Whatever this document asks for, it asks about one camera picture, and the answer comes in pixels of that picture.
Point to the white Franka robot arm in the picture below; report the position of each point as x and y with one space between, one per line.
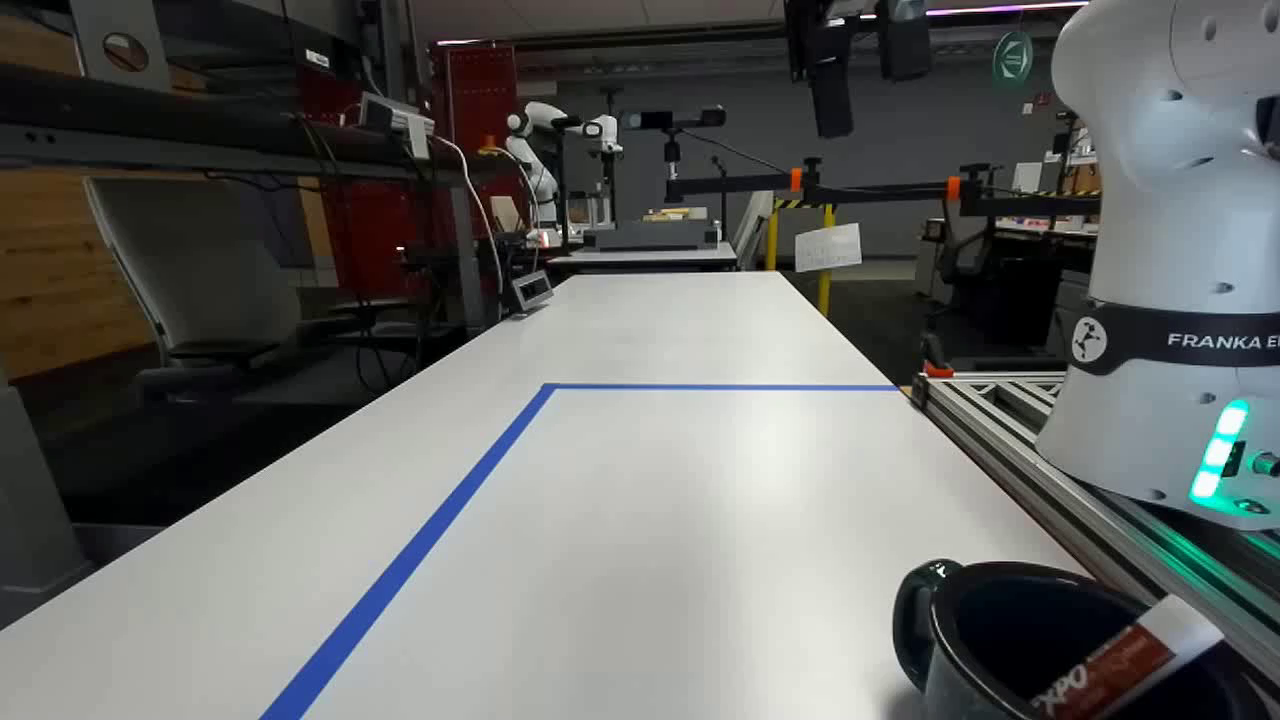
1161 200

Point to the tall yellow post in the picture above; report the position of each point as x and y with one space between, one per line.
825 262

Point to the small grey label stand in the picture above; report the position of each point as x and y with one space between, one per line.
528 289

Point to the green round sign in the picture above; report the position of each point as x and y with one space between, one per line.
1014 61

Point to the black camera on stand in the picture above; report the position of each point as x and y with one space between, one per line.
677 123

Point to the light wooden wall panel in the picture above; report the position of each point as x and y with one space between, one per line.
60 283

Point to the red metal cabinet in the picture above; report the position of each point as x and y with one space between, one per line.
477 103

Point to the grey office chair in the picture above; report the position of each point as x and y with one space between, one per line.
202 274

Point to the white power strip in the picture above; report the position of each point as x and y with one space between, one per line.
397 124

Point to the long blue tape strip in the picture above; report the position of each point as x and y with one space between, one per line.
400 577

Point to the dark ceramic mug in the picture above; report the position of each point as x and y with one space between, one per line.
982 652

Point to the small white robot arm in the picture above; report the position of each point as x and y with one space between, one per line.
539 173

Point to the small black hanging box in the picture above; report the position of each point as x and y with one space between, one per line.
907 38

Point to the red Expo marker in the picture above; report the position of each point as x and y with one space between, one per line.
1121 667

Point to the short yellow post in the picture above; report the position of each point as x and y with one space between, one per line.
771 243

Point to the aluminium rail mounting frame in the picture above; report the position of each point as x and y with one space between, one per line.
992 429

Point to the white paper sign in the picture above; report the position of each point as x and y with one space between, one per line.
831 250

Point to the grey metal shelf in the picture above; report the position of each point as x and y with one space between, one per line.
184 124

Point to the black bar with orange clamps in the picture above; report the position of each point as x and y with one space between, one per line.
882 189

